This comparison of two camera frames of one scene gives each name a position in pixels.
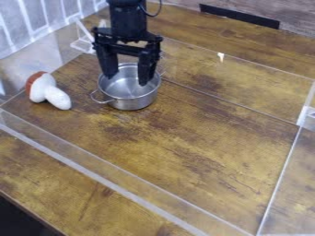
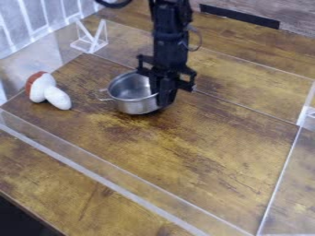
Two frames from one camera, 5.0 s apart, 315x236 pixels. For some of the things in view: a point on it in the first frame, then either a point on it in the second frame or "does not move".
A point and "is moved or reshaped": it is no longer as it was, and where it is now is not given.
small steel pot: [122, 89] is moved or reshaped
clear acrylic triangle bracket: [86, 43] does not move
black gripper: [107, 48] -> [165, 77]
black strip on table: [214, 10] does not move
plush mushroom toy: [41, 90] does not move
